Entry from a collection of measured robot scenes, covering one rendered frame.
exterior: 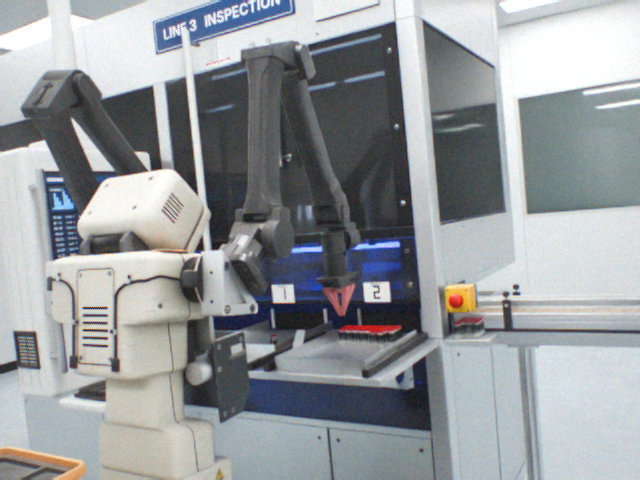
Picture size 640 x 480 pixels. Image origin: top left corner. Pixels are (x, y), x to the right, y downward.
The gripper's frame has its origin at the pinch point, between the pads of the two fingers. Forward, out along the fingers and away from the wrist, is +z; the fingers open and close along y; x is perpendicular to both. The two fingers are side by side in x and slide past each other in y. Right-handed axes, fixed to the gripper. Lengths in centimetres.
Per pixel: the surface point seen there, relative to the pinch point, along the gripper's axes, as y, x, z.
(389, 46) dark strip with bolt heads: 38, -5, -69
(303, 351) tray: 11.4, 19.8, 13.5
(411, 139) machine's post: 37, -9, -42
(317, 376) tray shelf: -4.3, 6.4, 15.1
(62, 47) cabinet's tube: 6, 95, -87
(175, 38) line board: 38, 75, -90
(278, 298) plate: 36, 43, 3
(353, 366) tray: -2.0, -2.6, 12.9
